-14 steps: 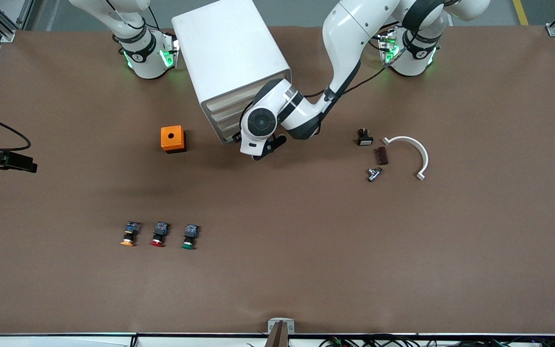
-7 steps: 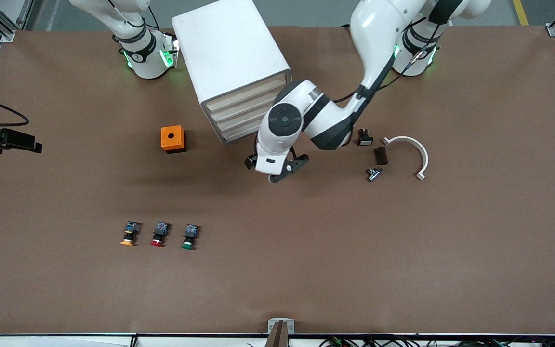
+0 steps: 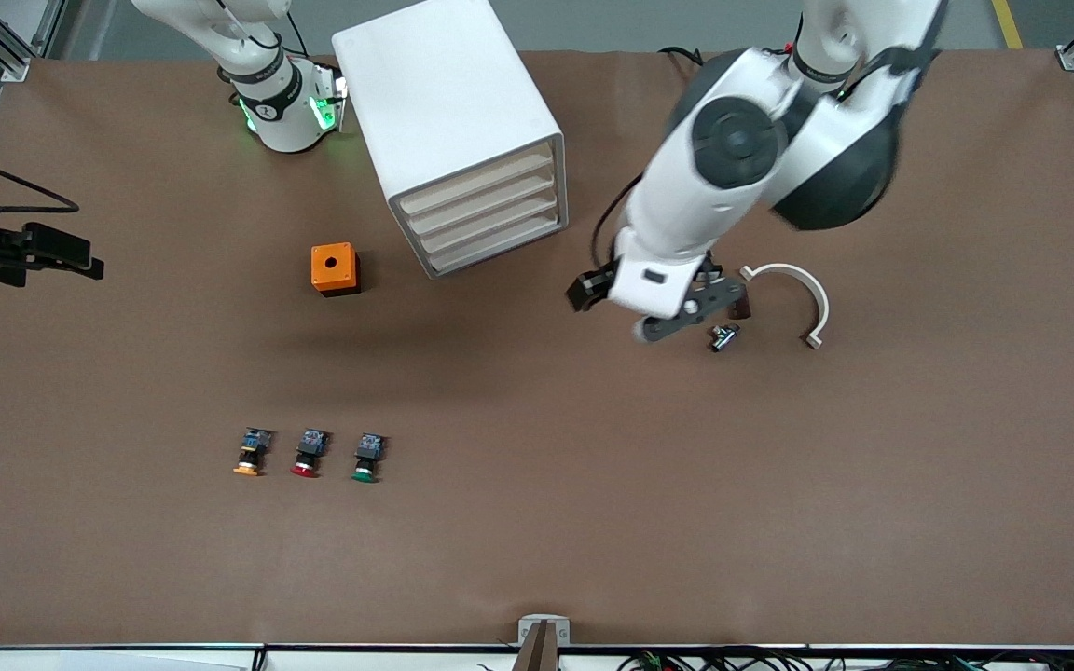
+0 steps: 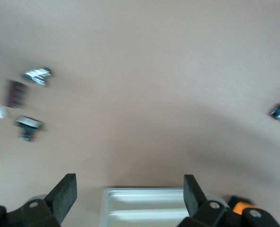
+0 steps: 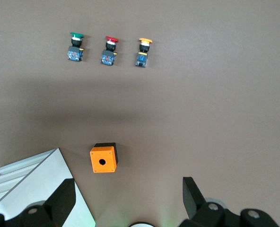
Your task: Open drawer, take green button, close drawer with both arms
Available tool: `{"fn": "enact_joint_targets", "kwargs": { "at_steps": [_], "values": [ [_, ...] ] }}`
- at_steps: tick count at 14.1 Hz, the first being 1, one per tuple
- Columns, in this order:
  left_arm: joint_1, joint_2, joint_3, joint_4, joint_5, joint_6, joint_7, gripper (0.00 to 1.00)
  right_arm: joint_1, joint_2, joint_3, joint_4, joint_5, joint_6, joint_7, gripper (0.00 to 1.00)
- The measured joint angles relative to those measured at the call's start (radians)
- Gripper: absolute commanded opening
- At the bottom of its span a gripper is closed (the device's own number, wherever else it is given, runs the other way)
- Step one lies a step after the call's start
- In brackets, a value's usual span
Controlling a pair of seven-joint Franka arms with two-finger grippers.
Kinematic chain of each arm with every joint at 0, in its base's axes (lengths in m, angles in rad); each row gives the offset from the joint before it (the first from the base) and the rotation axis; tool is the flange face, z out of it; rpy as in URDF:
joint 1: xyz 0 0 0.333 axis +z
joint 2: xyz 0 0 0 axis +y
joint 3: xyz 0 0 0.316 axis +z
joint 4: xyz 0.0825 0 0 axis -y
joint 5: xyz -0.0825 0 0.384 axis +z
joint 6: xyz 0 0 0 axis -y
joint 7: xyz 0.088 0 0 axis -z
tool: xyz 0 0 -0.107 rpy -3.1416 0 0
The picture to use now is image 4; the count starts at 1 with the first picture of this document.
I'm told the white-faced square push button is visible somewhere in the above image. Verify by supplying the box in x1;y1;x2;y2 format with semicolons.
14;115;44;143

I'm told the dark brown ribbed block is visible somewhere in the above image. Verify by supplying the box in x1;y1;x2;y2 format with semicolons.
3;79;30;109

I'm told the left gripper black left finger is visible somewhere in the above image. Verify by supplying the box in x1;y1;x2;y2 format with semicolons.
0;174;78;227

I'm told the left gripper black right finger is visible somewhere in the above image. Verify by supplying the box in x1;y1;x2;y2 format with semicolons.
177;174;280;227

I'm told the silver selector switch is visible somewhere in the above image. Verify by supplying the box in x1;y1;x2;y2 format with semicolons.
21;66;53;87

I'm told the brown paper table cover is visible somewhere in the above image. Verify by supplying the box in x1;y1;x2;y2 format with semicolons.
0;0;280;227

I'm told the white cabinet drawer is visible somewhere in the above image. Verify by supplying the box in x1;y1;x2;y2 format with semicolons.
99;186;190;227

